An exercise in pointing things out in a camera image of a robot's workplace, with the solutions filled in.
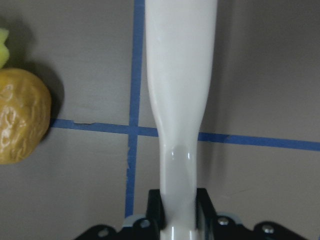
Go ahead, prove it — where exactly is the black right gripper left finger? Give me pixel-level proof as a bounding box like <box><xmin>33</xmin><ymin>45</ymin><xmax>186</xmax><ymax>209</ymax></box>
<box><xmin>147</xmin><ymin>189</ymin><xmax>166</xmax><ymax>229</ymax></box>

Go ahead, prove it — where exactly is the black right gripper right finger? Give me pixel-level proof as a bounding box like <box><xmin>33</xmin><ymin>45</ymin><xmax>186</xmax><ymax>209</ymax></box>
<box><xmin>196</xmin><ymin>188</ymin><xmax>215</xmax><ymax>230</ymax></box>

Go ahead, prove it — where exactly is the white hand brush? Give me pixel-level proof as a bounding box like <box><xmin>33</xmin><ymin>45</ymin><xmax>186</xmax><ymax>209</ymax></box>
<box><xmin>145</xmin><ymin>0</ymin><xmax>218</xmax><ymax>240</ymax></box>

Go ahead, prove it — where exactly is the yellow green sponge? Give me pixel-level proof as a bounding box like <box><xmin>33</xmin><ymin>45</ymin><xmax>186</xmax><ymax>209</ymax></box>
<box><xmin>0</xmin><ymin>28</ymin><xmax>10</xmax><ymax>69</ymax></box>

